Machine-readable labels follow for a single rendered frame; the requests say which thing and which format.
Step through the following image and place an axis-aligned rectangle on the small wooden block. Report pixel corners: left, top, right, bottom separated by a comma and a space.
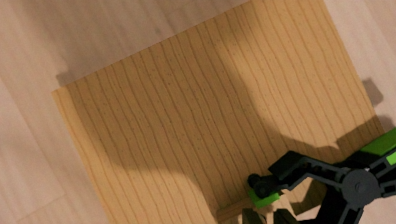
216, 190, 296, 224

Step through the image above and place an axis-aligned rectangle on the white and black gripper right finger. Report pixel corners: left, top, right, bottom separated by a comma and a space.
273, 208, 300, 224

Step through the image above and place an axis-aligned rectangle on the light wooden board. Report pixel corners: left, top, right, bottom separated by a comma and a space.
50, 0, 385, 224

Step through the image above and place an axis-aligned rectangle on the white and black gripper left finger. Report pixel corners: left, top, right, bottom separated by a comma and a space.
242, 208, 263, 224

